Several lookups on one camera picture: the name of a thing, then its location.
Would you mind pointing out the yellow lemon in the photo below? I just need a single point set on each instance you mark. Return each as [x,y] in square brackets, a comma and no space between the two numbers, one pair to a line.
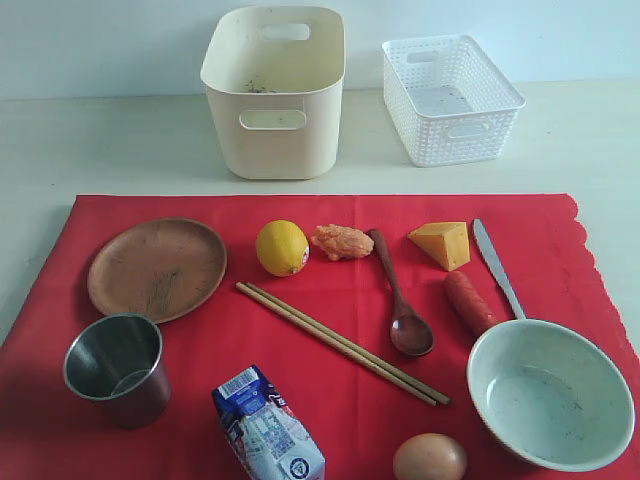
[282,248]

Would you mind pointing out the orange cheese wedge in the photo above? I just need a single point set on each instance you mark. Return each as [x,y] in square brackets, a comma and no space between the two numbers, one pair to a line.
[447,243]

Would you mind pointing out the red sausage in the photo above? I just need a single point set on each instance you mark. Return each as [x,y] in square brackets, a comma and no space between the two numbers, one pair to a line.
[468,304]

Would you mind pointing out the blue white milk carton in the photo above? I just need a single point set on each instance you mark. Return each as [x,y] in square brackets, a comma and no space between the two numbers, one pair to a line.
[266,436]

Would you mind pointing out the brown egg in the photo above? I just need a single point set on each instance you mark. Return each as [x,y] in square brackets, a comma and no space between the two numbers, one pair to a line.
[430,456]

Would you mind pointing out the lower wooden chopstick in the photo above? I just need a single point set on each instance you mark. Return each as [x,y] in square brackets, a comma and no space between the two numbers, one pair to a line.
[335,340]

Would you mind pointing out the brown wooden spoon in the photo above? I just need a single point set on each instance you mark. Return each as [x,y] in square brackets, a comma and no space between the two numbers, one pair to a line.
[409,333]

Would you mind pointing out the brown wooden plate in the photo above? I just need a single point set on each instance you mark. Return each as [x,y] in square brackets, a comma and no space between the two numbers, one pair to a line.
[162,269]

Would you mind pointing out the silver table knife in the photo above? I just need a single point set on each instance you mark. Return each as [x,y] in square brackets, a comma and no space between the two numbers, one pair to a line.
[493,262]

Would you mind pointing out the cream plastic bin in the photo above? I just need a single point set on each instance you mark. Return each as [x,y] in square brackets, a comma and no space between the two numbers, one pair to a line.
[273,77]

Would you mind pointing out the red table cloth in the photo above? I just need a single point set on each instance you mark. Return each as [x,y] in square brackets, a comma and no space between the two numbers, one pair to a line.
[321,336]

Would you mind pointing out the white woven plastic basket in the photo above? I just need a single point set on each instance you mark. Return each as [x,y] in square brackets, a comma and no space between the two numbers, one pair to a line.
[449,102]

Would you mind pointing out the stainless steel cup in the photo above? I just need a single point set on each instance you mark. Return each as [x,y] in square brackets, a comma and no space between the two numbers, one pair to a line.
[117,364]

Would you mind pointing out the pale green bowl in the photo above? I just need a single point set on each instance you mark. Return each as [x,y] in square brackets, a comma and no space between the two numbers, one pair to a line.
[550,396]

